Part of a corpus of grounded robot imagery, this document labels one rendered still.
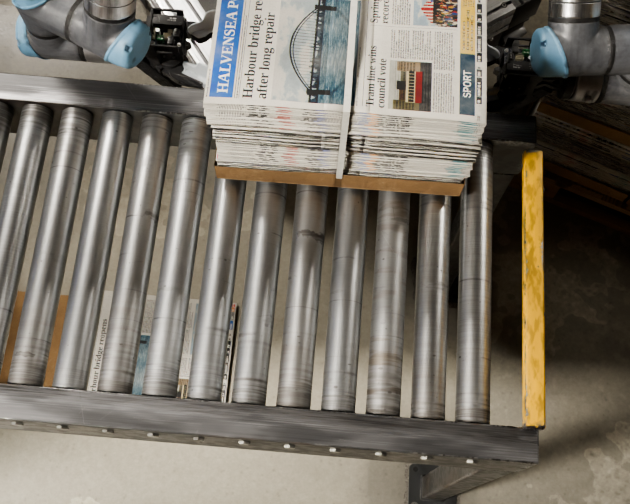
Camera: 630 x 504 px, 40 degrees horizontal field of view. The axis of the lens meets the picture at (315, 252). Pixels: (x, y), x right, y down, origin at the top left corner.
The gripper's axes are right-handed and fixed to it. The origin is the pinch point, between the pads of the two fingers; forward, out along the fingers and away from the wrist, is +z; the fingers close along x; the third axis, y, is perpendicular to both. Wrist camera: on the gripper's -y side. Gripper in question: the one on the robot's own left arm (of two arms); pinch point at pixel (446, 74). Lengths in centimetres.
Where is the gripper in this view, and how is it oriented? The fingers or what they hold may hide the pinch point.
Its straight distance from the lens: 147.3
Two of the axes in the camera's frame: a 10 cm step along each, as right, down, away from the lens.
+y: 0.2, -3.4, -9.4
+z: -10.0, -0.8, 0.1
